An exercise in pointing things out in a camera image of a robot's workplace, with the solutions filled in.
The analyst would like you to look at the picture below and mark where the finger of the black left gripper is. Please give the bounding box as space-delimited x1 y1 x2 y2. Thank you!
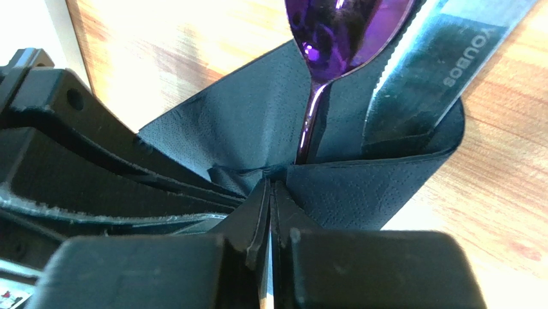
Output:
1 48 244 207
1 128 235 235

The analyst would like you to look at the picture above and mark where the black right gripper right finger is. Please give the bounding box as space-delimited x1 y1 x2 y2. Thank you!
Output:
270 182 486 308

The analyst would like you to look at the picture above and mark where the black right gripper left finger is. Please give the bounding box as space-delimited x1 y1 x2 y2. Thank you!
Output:
28 180 271 308

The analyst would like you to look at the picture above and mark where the black paper napkin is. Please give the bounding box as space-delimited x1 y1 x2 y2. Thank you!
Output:
138 41 465 230

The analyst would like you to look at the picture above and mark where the purple metallic spoon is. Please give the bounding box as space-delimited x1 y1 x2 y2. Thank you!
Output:
285 0 414 164

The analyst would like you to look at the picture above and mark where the silver table knife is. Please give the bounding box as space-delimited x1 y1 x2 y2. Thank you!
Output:
362 0 534 158

